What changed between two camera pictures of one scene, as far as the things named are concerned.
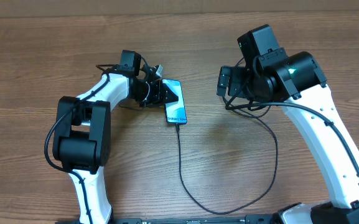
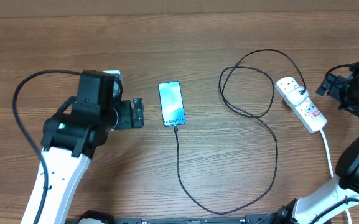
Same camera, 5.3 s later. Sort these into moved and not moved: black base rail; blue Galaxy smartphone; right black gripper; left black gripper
Moved: right black gripper; left black gripper
Not moved: blue Galaxy smartphone; black base rail
